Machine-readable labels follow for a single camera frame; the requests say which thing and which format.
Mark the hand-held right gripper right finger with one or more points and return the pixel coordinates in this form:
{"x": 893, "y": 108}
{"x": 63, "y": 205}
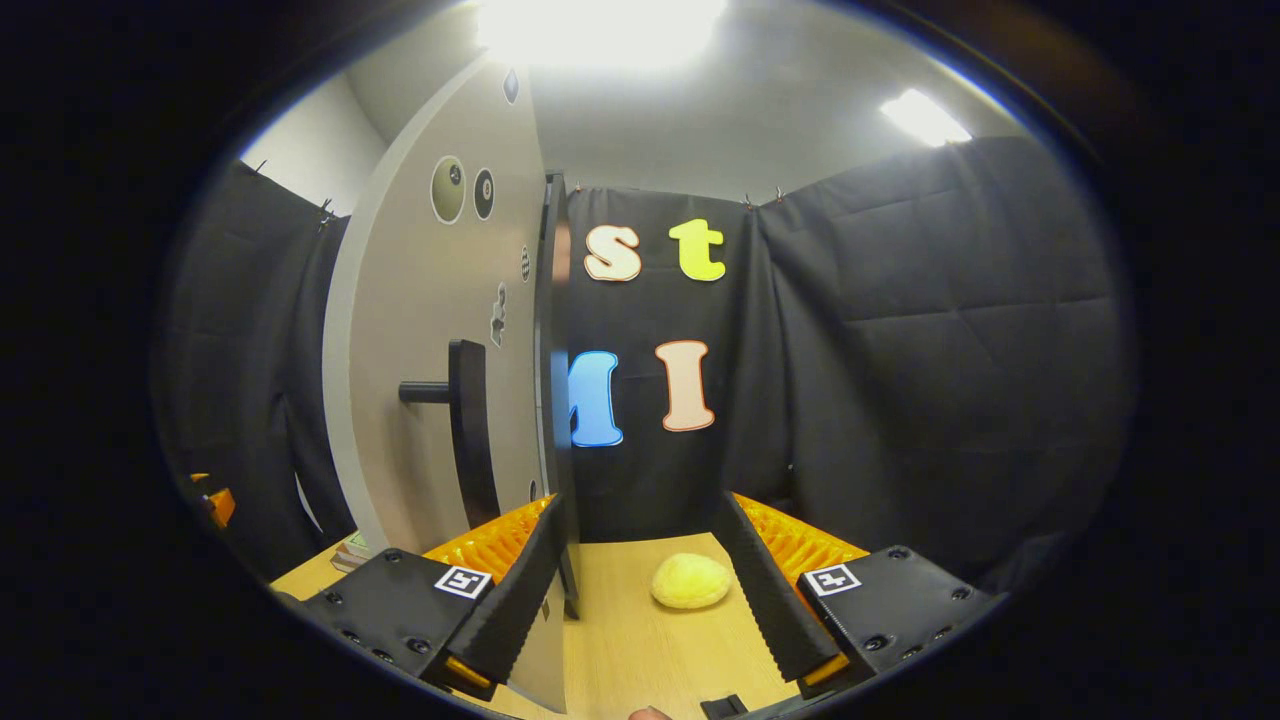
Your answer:
{"x": 760, "y": 590}

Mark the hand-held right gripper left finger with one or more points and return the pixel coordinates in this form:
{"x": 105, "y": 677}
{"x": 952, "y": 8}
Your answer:
{"x": 525, "y": 590}

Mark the dark grey cabinet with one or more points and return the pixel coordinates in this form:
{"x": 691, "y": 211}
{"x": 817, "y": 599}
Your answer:
{"x": 556, "y": 450}

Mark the grey cabinet door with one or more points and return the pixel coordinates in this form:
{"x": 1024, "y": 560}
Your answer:
{"x": 420, "y": 300}

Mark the yellow sponge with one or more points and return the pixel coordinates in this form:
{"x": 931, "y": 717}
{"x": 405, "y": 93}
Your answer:
{"x": 690, "y": 582}

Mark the black backdrop cloth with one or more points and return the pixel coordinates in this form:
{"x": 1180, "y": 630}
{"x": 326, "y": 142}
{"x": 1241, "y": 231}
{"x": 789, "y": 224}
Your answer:
{"x": 900, "y": 350}

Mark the small ceiling light panel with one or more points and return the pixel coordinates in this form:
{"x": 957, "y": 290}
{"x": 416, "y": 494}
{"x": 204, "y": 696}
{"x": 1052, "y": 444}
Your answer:
{"x": 925, "y": 118}

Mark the large ceiling light panel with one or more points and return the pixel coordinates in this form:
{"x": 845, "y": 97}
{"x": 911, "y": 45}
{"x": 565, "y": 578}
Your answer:
{"x": 600, "y": 30}

